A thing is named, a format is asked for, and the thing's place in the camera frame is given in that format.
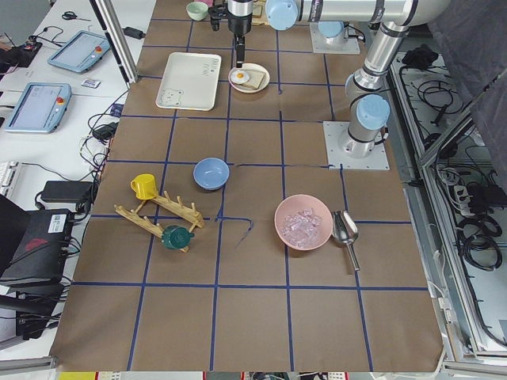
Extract scissors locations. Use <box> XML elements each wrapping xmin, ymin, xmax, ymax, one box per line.
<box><xmin>61</xmin><ymin>11</ymin><xmax>90</xmax><ymax>21</ymax></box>

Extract blue teach pendant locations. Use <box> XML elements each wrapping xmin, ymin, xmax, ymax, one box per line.
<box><xmin>5</xmin><ymin>82</ymin><xmax>72</xmax><ymax>134</ymax></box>
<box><xmin>48</xmin><ymin>31</ymin><xmax>110</xmax><ymax>73</ymax></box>

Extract metal scoop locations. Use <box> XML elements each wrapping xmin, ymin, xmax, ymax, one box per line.
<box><xmin>331</xmin><ymin>210</ymin><xmax>360</xmax><ymax>272</ymax></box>

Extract aluminium frame post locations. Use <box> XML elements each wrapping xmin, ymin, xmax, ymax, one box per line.
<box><xmin>90</xmin><ymin>0</ymin><xmax>138</xmax><ymax>85</ymax></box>

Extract black power adapter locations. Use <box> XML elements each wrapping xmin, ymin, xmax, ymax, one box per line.
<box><xmin>40</xmin><ymin>180</ymin><xmax>92</xmax><ymax>203</ymax></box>

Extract bread slice on plate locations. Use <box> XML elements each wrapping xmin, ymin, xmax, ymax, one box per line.
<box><xmin>242</xmin><ymin>70</ymin><xmax>265</xmax><ymax>89</ymax></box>

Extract blue bowl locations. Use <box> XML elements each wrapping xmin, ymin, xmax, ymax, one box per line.
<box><xmin>193</xmin><ymin>158</ymin><xmax>230</xmax><ymax>191</ymax></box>

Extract green bowl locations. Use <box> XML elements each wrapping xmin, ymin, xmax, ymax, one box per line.
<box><xmin>186</xmin><ymin>2</ymin><xmax>208</xmax><ymax>21</ymax></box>

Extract wooden cutting board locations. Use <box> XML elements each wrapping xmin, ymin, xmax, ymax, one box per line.
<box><xmin>252</xmin><ymin>0</ymin><xmax>269</xmax><ymax>26</ymax></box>

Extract fried egg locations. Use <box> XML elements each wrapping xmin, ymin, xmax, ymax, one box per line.
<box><xmin>230</xmin><ymin>69</ymin><xmax>250</xmax><ymax>85</ymax></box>

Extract yellow mug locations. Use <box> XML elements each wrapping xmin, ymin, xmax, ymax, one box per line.
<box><xmin>130</xmin><ymin>173</ymin><xmax>158</xmax><ymax>200</ymax></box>

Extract blue teach pendant near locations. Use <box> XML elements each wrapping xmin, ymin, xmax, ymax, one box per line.
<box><xmin>5</xmin><ymin>82</ymin><xmax>72</xmax><ymax>134</ymax></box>

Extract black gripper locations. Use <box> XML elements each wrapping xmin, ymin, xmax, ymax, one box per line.
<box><xmin>208</xmin><ymin>2</ymin><xmax>227</xmax><ymax>31</ymax></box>
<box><xmin>227</xmin><ymin>0</ymin><xmax>254</xmax><ymax>67</ymax></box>

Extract cream round plate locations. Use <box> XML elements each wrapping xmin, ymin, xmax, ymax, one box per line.
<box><xmin>228</xmin><ymin>63</ymin><xmax>270</xmax><ymax>93</ymax></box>

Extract cream bear tray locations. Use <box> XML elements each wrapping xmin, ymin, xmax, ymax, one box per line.
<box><xmin>155</xmin><ymin>52</ymin><xmax>222</xmax><ymax>111</ymax></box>

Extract black computer box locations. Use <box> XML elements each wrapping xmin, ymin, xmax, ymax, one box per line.
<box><xmin>1</xmin><ymin>209</ymin><xmax>74</xmax><ymax>286</ymax></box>

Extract blue teach pendant far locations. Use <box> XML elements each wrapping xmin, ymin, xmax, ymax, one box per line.
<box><xmin>48</xmin><ymin>31</ymin><xmax>110</xmax><ymax>73</ymax></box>

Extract dark green mug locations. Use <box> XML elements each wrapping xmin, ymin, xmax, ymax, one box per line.
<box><xmin>162</xmin><ymin>226</ymin><xmax>195</xmax><ymax>252</ymax></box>

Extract wooden cup rack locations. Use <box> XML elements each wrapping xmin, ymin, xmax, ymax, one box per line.
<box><xmin>114</xmin><ymin>190</ymin><xmax>206</xmax><ymax>253</ymax></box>

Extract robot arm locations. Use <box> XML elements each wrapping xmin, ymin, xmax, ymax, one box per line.
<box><xmin>208</xmin><ymin>1</ymin><xmax>345</xmax><ymax>50</ymax></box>
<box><xmin>265</xmin><ymin>0</ymin><xmax>450</xmax><ymax>159</ymax></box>

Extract pink bowl with ice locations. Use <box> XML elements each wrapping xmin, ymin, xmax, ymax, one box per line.
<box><xmin>274</xmin><ymin>194</ymin><xmax>333</xmax><ymax>250</ymax></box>

